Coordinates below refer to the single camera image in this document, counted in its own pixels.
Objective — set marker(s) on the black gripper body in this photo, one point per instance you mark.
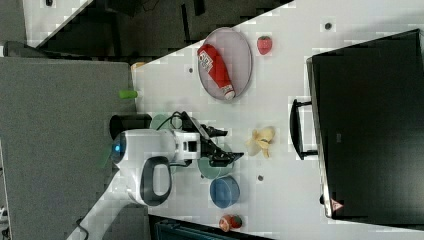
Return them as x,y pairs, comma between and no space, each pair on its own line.
207,146

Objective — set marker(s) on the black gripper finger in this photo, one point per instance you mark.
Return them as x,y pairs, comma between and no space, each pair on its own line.
214,132
225,157

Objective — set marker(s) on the peeled yellow banana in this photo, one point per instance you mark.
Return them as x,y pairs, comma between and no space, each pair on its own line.
260,141

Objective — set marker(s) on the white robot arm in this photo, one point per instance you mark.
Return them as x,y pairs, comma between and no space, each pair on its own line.
144,158

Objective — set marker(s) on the black toaster oven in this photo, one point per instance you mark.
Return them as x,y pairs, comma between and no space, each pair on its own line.
367,103

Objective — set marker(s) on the green measuring cup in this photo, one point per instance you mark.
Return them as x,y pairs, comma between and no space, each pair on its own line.
210,172

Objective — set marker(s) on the blue bowl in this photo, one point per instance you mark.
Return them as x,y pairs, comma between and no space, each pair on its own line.
224,192

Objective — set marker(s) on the red strawberry toy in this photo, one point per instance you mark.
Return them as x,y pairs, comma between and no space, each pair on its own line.
235,222

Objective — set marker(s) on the grey round plate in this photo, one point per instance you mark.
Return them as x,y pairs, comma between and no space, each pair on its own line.
237,56

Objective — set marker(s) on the red ketchup bottle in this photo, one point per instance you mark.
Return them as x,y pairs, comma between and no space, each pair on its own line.
212,62

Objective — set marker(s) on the large black pot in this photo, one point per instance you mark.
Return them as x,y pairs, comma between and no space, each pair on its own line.
120,123

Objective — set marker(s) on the green toy vegetable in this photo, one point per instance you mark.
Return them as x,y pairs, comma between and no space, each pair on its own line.
128,94

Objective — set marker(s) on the red strawberry near plate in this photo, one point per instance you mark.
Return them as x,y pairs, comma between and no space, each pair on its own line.
264,44

